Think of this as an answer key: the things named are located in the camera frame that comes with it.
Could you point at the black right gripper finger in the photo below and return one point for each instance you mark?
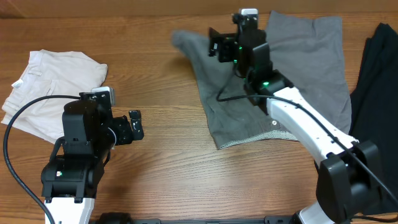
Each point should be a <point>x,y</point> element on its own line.
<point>214,36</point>
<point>213,47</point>

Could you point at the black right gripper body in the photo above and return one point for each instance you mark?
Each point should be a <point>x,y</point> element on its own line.
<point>216,45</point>

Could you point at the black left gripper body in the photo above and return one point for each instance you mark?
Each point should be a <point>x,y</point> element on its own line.
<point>119,132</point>

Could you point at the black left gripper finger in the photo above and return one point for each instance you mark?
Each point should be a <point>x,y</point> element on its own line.
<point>135,114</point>
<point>137,130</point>

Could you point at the grey shorts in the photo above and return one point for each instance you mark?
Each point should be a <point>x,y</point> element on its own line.
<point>309,52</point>

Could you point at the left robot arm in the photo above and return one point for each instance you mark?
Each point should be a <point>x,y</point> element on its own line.
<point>76,165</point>

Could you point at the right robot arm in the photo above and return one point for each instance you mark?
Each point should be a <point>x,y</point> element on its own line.
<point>349,172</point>

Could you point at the folded cream shorts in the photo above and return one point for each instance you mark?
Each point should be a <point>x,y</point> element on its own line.
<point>50,73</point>

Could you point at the black polo shirt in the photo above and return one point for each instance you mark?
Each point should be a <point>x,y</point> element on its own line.
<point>374,100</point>

